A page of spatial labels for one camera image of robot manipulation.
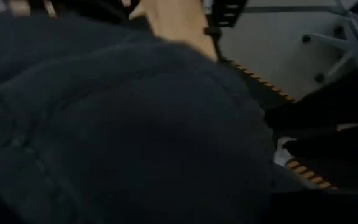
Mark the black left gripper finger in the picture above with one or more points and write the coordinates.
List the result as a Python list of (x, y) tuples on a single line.
[(322, 208)]

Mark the black cloth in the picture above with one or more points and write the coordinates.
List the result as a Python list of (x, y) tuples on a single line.
[(135, 124)]

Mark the orange black striped strip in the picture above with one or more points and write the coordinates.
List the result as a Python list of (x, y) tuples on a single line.
[(311, 175), (261, 81)]

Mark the black desk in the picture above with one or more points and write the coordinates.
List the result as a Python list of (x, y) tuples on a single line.
[(322, 115)]

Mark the grey office chair base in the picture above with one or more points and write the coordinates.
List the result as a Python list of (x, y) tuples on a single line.
[(331, 43)]

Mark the black aluminium frame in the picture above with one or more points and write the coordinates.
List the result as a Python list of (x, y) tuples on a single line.
[(228, 14)]

